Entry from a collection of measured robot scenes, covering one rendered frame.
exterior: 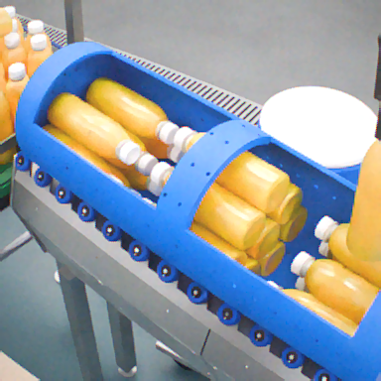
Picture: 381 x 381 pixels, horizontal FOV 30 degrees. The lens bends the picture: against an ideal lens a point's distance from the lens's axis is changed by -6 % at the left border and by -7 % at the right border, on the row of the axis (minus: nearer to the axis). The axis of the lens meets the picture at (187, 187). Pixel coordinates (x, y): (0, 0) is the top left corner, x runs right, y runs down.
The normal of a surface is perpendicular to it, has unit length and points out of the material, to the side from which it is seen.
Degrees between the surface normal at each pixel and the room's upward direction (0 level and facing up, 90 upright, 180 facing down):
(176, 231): 73
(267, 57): 0
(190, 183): 39
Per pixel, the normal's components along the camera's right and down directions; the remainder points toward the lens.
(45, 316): 0.00, -0.73
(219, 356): -0.64, 0.22
